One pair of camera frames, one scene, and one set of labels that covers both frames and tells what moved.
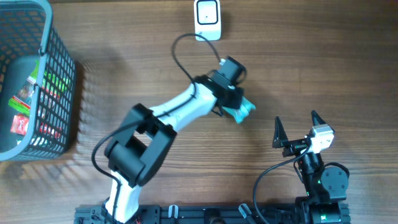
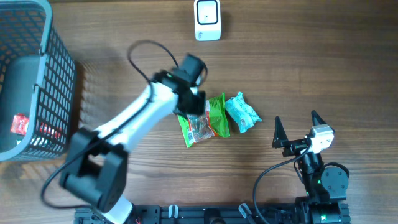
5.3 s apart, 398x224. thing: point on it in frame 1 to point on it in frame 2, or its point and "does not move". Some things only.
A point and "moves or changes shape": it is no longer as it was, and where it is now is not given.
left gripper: x=236 y=101 to x=201 y=110
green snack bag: x=22 y=100 to x=213 y=122
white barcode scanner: x=208 y=19 does not move
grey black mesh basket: x=28 y=35 does not move
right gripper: x=281 y=140 does not move
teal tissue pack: x=240 y=114 moves or changes shape
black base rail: x=196 y=214 does not move
